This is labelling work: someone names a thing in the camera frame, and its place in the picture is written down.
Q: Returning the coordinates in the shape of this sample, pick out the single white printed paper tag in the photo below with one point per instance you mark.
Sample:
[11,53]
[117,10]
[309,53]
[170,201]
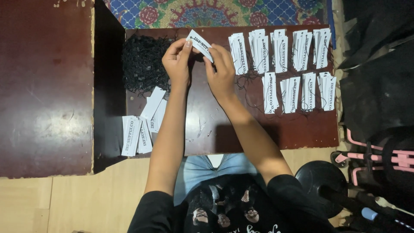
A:
[198,41]

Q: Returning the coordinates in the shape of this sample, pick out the person's black printed shirt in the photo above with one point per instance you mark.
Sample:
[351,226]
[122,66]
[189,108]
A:
[233,210]

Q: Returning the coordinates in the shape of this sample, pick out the black cloth heap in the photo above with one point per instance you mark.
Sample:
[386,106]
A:
[378,81]

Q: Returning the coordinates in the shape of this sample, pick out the clear plastic scrap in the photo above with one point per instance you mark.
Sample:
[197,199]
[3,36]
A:
[201,128]

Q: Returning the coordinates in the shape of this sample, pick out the person's left hand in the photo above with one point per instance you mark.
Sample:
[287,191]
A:
[176,66]

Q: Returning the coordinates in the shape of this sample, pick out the person's right hand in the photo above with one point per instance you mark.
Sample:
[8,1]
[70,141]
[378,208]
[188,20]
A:
[221,76]

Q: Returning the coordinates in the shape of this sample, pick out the person's blue jeans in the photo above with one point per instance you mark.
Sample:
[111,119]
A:
[197,171]

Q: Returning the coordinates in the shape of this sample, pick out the pink metal frame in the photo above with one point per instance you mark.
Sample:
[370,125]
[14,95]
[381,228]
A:
[381,158]

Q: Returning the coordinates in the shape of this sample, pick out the black round base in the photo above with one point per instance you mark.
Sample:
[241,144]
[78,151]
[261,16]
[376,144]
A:
[318,181]

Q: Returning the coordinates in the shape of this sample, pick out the dark red wooden cabinet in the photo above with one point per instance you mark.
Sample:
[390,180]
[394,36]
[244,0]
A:
[45,87]

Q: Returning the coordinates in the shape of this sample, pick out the bundle of strung white tags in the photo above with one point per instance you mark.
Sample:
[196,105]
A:
[270,93]
[240,55]
[260,51]
[322,48]
[309,92]
[328,92]
[280,51]
[291,95]
[302,50]

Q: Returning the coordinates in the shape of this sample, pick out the pile of unstrung white tags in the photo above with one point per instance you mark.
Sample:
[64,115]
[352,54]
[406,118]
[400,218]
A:
[134,134]

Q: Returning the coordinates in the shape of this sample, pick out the floral patterned rug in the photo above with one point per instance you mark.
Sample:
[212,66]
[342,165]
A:
[207,13]

